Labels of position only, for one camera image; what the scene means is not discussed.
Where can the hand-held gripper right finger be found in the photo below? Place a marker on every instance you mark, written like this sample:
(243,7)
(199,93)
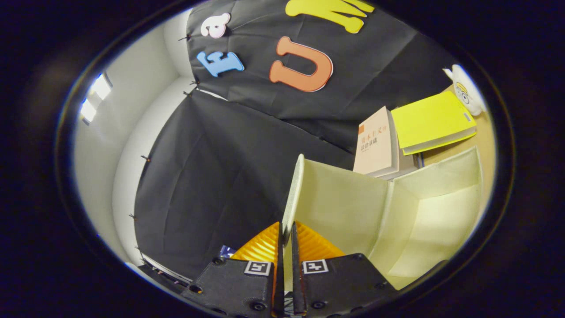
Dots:
(298,287)

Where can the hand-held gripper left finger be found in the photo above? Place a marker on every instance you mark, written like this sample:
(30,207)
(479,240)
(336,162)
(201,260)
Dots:
(280,287)

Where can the foldable fabric storage box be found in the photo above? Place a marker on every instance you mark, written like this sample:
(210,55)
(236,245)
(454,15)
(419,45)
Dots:
(344,198)

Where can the white blue object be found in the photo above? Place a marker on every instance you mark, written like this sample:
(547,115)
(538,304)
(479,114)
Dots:
(227,251)

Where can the black backdrop cloth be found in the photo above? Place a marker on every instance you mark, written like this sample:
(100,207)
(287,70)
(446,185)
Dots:
(212,176)

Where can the beige paperback book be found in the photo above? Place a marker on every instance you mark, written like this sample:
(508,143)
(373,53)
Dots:
(375,141)

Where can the yellow book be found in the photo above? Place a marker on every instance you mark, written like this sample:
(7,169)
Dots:
(430,117)

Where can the white plush toy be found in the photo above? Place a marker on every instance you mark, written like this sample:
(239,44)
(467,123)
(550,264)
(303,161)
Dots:
(468,88)

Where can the large ceiling light panel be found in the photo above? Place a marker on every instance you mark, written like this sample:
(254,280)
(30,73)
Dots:
(100,88)

